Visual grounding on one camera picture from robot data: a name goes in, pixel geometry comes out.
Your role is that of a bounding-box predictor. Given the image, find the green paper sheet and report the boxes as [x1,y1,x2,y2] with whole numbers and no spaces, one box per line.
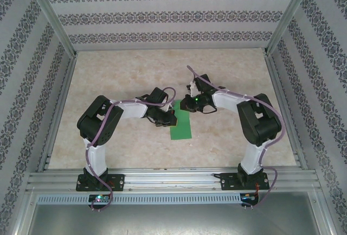
[170,100,192,140]

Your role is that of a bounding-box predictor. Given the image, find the grey metal sheet panel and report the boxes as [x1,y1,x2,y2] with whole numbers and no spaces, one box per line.
[27,204,330,235]

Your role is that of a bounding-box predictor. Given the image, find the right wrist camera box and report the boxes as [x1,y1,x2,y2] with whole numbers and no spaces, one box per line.
[186,81,198,97]

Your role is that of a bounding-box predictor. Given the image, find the long aluminium mounting rail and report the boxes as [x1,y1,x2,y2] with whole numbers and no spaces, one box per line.
[25,167,320,192]

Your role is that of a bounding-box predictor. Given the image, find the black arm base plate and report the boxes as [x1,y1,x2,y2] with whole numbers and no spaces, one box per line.
[76,174,125,192]
[221,172,271,192]

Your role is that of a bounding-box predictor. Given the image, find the aluminium table edge rail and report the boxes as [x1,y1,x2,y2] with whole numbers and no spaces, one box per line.
[264,52,309,169]
[36,52,79,172]

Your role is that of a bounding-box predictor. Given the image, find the grey slotted cable duct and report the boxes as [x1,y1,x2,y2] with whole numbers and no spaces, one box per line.
[36,193,260,205]

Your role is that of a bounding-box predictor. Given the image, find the aluminium frame post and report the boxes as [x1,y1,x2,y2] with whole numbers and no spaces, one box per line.
[25,0,79,58]
[264,0,318,57]

